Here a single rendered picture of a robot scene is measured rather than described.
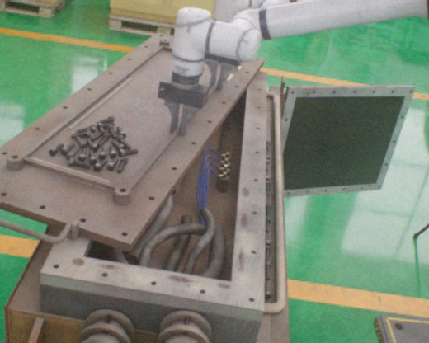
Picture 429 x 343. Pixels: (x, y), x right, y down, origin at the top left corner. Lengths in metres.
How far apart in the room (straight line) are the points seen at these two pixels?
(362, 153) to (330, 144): 0.20
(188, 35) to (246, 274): 0.63
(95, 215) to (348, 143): 1.70
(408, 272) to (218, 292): 2.62
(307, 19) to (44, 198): 0.81
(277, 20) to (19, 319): 0.98
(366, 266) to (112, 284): 2.61
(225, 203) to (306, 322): 1.60
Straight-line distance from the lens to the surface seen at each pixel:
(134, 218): 1.36
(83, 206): 1.38
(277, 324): 1.36
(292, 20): 1.64
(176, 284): 1.24
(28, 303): 1.34
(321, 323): 3.22
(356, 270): 3.64
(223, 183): 1.71
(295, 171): 2.77
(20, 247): 3.42
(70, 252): 1.29
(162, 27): 6.52
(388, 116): 2.88
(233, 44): 1.54
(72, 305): 1.29
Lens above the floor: 2.17
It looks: 31 degrees down
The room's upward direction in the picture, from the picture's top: 9 degrees clockwise
